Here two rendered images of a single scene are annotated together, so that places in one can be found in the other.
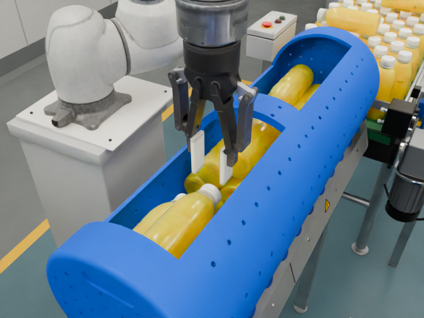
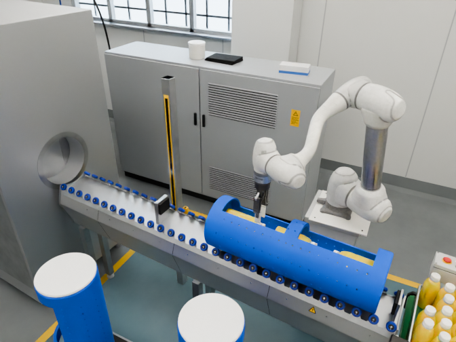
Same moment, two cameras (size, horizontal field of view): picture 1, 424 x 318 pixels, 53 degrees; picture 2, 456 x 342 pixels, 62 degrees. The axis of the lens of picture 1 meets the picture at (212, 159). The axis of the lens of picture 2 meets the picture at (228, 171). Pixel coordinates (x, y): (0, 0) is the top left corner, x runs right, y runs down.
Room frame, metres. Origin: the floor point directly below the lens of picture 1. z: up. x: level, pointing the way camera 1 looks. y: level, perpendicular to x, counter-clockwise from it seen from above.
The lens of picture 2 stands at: (0.34, -1.50, 2.39)
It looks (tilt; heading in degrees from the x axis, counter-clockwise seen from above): 31 degrees down; 89
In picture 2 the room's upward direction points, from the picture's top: 1 degrees clockwise
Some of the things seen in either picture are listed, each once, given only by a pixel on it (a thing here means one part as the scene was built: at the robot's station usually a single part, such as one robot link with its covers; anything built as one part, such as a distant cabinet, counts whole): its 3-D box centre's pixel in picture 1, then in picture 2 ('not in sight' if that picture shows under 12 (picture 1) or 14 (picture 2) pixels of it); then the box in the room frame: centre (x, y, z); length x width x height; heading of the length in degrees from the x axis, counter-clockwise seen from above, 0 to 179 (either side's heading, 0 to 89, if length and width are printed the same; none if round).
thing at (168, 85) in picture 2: not in sight; (176, 196); (0.02, 0.69, 0.85); 0.06 x 0.06 x 1.70; 59
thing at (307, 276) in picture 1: (310, 262); not in sight; (1.03, -0.38, 0.31); 0.06 x 0.06 x 0.63; 59
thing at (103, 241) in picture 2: not in sight; (104, 248); (-0.58, 0.75, 0.31); 0.06 x 0.06 x 0.63; 59
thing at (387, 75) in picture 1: (379, 89); (421, 338); (1.17, -0.52, 0.99); 0.07 x 0.07 x 0.19
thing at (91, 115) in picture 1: (82, 101); (335, 203); (1.02, 0.36, 1.04); 0.22 x 0.18 x 0.06; 152
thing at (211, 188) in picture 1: (209, 195); not in sight; (0.53, 0.00, 1.15); 0.04 x 0.02 x 0.04; 59
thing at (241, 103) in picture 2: not in sight; (212, 131); (0.24, 2.02, 0.72); 2.15 x 0.54 x 1.45; 153
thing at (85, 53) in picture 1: (82, 51); (343, 186); (1.04, 0.34, 1.18); 0.18 x 0.16 x 0.22; 121
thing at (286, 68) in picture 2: not in sight; (294, 68); (0.94, 1.64, 1.48); 0.24 x 0.12 x 0.08; 161
